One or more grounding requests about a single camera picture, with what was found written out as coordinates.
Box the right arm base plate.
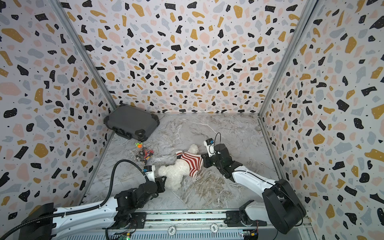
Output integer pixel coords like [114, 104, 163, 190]
[224, 200, 267, 227]

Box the dark grey hard case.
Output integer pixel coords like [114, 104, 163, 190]
[104, 104, 160, 142]

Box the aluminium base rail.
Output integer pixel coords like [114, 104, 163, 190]
[61, 209, 316, 240]

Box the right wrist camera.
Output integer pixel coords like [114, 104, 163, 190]
[204, 138, 215, 157]

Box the clear bag of small toys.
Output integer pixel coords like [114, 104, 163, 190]
[135, 142, 154, 165]

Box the red white striped sweater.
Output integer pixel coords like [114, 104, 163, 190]
[176, 151, 204, 178]

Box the white teddy bear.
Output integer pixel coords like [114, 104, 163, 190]
[158, 144, 200, 191]

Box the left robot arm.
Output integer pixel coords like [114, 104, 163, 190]
[19, 177, 167, 240]

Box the black corrugated cable hose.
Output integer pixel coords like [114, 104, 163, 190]
[0, 159, 149, 240]

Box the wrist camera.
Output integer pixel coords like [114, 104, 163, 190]
[143, 165, 156, 182]
[204, 138, 215, 157]

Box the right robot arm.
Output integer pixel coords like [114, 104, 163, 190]
[202, 139, 307, 234]

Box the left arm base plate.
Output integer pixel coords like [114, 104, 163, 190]
[108, 212, 147, 230]

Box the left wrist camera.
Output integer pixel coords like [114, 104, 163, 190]
[143, 165, 156, 182]

